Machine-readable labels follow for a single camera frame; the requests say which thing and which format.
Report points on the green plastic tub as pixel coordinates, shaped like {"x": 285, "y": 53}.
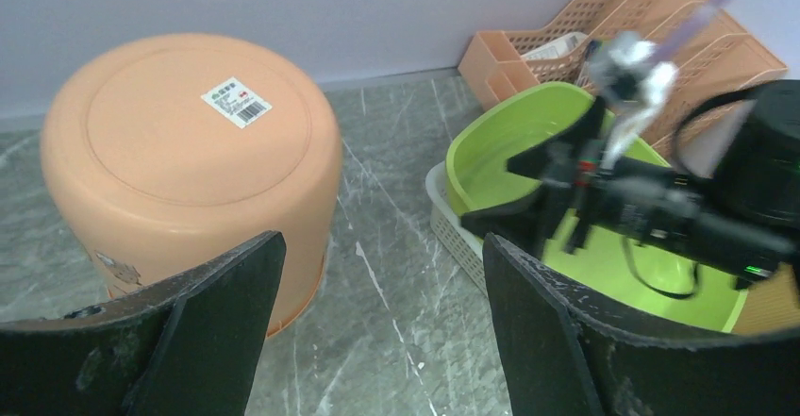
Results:
{"x": 477, "y": 178}

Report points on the white paper booklet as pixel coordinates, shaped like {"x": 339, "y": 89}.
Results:
{"x": 556, "y": 48}

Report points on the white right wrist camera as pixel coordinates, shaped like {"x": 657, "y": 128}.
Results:
{"x": 636, "y": 84}

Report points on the orange plastic bucket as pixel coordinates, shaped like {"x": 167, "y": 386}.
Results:
{"x": 166, "y": 152}

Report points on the white perforated plastic basket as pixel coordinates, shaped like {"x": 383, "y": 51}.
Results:
{"x": 465, "y": 248}

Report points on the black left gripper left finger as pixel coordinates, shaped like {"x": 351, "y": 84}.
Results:
{"x": 186, "y": 345}

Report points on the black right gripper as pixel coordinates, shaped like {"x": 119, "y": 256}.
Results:
{"x": 741, "y": 234}

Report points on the orange plastic file organizer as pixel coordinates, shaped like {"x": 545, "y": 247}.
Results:
{"x": 724, "y": 57}

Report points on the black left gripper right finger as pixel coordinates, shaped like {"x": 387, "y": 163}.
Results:
{"x": 567, "y": 349}

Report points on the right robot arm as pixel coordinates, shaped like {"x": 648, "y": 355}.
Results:
{"x": 763, "y": 157}

